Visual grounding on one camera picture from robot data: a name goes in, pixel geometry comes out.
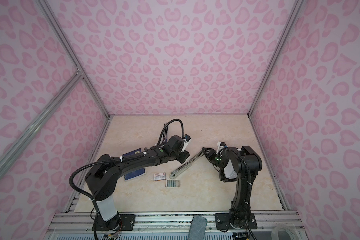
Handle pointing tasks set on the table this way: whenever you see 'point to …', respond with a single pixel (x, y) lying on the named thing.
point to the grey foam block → (197, 228)
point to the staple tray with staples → (172, 183)
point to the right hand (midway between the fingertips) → (204, 149)
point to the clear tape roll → (275, 232)
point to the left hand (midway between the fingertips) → (186, 152)
